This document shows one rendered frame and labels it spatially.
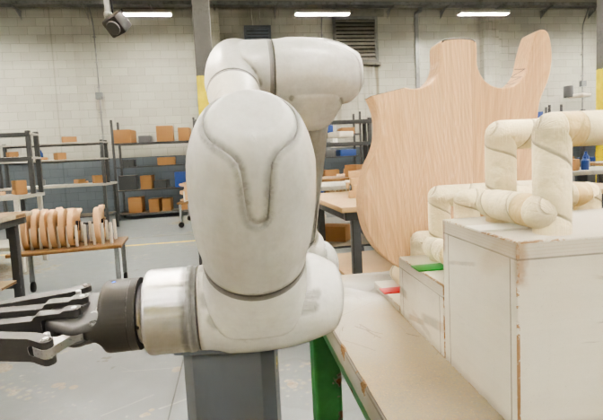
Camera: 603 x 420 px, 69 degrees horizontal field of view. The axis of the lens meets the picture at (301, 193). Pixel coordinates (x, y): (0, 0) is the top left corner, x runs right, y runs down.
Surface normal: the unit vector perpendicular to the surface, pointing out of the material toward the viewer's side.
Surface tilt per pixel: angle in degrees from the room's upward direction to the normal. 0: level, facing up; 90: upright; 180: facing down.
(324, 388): 90
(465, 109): 90
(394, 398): 0
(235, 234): 121
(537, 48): 90
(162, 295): 55
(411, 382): 0
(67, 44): 90
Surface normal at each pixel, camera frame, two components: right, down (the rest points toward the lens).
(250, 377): 0.02, 0.08
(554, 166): -0.33, 0.09
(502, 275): -0.99, 0.06
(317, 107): 0.21, 0.70
